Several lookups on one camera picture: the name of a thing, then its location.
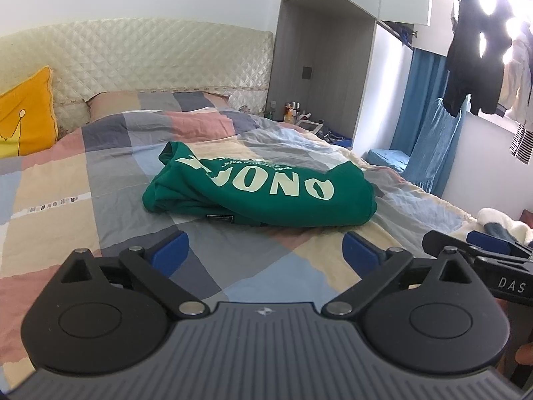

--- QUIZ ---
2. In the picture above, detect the black hanging garment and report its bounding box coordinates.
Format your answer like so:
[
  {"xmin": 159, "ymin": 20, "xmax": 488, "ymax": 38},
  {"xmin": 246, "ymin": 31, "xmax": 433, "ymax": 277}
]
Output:
[{"xmin": 442, "ymin": 0, "xmax": 514, "ymax": 118}]

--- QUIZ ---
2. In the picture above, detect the striped hanging garment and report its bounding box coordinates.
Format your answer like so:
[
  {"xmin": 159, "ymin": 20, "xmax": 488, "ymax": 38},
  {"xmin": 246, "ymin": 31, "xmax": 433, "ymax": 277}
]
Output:
[{"xmin": 510, "ymin": 122, "xmax": 533, "ymax": 164}]

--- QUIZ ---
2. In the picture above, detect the white hanging garment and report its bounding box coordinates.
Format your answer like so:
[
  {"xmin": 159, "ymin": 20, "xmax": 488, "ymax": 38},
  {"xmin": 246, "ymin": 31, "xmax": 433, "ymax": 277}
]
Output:
[{"xmin": 497, "ymin": 17, "xmax": 533, "ymax": 123}]

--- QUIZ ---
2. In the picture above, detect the patchwork pillow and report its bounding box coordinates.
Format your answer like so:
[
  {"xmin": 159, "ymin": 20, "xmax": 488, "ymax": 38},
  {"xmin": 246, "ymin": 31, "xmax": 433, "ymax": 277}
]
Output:
[{"xmin": 85, "ymin": 89, "xmax": 232, "ymax": 126}]

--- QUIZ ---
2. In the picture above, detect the blue cloth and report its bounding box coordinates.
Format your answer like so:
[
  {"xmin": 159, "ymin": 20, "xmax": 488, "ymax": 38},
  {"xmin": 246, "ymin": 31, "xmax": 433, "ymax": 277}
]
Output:
[{"xmin": 366, "ymin": 148, "xmax": 411, "ymax": 173}]

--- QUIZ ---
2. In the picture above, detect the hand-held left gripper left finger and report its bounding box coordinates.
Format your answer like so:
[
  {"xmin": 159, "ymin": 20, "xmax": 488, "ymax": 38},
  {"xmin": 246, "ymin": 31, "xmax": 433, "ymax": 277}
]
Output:
[{"xmin": 53, "ymin": 230, "xmax": 209, "ymax": 316}]

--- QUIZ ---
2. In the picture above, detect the blue curtain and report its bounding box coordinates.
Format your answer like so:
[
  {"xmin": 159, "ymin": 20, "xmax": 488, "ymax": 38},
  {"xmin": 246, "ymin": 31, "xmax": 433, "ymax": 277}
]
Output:
[{"xmin": 389, "ymin": 48, "xmax": 465, "ymax": 194}]

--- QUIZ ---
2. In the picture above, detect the green sweatshirt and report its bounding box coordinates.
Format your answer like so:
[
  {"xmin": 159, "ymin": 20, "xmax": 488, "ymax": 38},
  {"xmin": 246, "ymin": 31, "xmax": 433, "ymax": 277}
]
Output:
[{"xmin": 142, "ymin": 141, "xmax": 377, "ymax": 228}]

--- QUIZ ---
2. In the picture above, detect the white fluffy cloth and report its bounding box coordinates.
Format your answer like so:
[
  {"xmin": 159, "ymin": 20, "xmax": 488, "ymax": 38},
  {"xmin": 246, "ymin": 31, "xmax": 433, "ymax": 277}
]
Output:
[{"xmin": 476, "ymin": 207, "xmax": 533, "ymax": 242}]

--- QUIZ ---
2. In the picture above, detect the patchwork duvet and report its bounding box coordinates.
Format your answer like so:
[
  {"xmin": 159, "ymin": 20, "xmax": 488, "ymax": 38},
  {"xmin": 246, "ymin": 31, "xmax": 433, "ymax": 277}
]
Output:
[{"xmin": 0, "ymin": 108, "xmax": 477, "ymax": 384}]

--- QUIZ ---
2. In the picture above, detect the yellow crown pillow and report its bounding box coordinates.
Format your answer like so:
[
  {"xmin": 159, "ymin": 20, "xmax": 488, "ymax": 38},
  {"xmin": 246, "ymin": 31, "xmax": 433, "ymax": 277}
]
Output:
[{"xmin": 0, "ymin": 66, "xmax": 59, "ymax": 159}]

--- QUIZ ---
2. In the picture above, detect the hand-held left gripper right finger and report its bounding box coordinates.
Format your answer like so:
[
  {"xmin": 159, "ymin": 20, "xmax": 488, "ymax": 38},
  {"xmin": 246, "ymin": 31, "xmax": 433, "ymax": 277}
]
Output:
[{"xmin": 325, "ymin": 231, "xmax": 484, "ymax": 317}]

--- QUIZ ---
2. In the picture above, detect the grey wall cabinet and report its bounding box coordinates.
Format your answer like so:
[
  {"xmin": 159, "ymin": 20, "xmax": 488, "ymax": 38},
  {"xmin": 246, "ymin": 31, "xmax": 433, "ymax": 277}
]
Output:
[{"xmin": 264, "ymin": 0, "xmax": 377, "ymax": 151}]

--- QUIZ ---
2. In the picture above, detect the cluster of small bottles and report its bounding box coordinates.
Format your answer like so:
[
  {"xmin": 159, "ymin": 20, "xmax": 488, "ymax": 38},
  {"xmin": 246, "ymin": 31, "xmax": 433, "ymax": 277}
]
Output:
[{"xmin": 266, "ymin": 99, "xmax": 309, "ymax": 125}]

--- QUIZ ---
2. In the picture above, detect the cream quilted headboard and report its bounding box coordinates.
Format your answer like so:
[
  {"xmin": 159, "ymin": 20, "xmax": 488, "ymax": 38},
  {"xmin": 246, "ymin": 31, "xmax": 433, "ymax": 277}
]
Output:
[{"xmin": 0, "ymin": 17, "xmax": 274, "ymax": 142}]

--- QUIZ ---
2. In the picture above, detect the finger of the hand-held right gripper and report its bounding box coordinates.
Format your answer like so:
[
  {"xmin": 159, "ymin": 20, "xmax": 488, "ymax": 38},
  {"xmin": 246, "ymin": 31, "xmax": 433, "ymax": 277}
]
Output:
[
  {"xmin": 422, "ymin": 230, "xmax": 500, "ymax": 264},
  {"xmin": 466, "ymin": 230, "xmax": 533, "ymax": 257}
]

